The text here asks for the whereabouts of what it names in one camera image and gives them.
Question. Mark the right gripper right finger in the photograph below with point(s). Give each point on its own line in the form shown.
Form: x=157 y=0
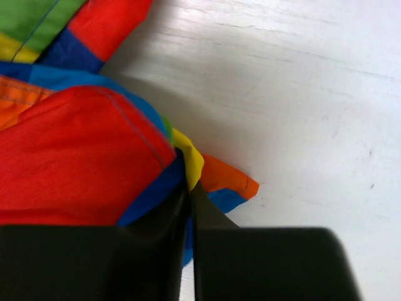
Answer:
x=278 y=263

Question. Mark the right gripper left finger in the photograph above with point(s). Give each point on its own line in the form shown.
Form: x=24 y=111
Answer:
x=140 y=261

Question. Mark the rainbow striped shorts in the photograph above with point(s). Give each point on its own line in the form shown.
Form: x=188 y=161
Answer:
x=77 y=148

